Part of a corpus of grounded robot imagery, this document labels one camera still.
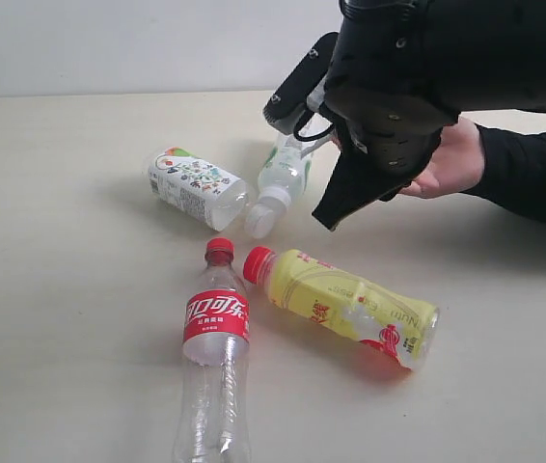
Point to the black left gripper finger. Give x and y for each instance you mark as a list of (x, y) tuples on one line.
[(354, 183)]

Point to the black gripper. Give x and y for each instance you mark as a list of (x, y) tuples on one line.
[(403, 70)]

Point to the yellow label red cap bottle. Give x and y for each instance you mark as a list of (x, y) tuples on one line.
[(398, 326)]

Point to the red label cola bottle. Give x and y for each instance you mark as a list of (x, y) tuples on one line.
[(215, 343)]

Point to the white capped green label bottle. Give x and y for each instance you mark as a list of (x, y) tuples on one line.
[(281, 183)]

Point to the white floral label bottle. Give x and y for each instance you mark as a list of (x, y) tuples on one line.
[(203, 190)]

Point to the open bare human hand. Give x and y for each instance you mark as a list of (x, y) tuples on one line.
[(456, 166)]

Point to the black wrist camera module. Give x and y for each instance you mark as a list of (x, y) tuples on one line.
[(289, 102)]

